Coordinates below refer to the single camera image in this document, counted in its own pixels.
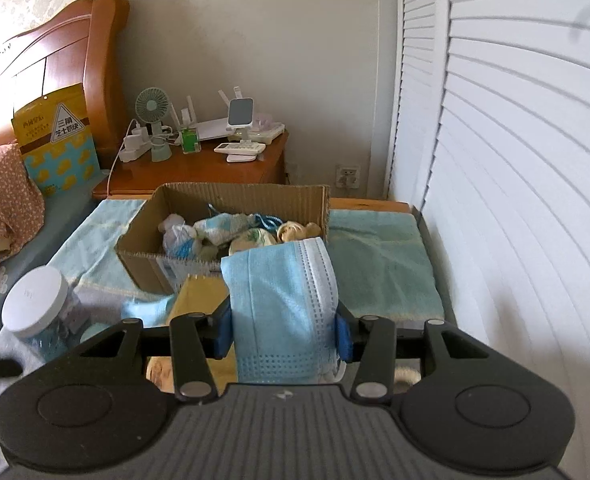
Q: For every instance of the blue floral sachet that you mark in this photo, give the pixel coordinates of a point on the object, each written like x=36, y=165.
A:
x=222, y=227

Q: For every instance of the white phone stand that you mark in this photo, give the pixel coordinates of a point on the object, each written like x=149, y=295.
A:
x=240, y=112

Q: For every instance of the teal doll figure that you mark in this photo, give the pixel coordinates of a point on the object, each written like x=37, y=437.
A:
x=94, y=332

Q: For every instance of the brown hair scrunchie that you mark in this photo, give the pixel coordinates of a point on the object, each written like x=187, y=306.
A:
x=406, y=379

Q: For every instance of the light blue cloth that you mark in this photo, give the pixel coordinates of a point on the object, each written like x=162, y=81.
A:
x=147, y=307

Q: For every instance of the plastic jar with white lid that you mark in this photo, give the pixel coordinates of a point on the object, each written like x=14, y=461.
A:
x=37, y=310

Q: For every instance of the teal towel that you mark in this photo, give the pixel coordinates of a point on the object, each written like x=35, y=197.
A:
x=380, y=265

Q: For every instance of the blue face mask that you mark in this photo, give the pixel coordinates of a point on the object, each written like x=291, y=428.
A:
x=280, y=305

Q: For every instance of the wooden nightstand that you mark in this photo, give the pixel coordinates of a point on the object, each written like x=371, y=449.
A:
x=210, y=172

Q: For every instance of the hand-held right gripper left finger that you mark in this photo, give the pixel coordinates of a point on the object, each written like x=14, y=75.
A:
x=222, y=330

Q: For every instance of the wall outlet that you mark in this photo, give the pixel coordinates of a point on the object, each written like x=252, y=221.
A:
x=348, y=176

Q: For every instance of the yellow tissue pack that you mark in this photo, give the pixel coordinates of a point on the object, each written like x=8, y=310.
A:
x=200, y=300

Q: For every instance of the small green desk fan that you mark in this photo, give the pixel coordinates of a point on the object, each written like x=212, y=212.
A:
x=152, y=107

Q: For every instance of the wooden headboard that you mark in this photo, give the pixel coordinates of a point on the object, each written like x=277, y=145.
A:
x=50, y=50

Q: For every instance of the green bottle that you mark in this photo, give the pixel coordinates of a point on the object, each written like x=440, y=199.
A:
x=191, y=141

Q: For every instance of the white louvered door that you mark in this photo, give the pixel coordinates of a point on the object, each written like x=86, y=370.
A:
x=525, y=185
x=417, y=60

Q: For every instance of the cardboard box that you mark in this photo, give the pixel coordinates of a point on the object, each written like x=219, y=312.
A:
x=145, y=260

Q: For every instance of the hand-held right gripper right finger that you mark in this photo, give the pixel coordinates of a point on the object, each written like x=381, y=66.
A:
x=344, y=332

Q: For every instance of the brown floral cloth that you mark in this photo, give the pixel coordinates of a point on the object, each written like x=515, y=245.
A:
x=5, y=200

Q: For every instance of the white router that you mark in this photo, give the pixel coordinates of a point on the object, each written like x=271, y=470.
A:
x=205, y=127

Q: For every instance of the yellow duck print bag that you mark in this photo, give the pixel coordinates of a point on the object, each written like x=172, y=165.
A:
x=60, y=155

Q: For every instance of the white remote control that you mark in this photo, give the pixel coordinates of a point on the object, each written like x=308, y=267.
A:
x=240, y=148

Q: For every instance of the white power strip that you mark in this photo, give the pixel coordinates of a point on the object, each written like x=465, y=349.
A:
x=135, y=142

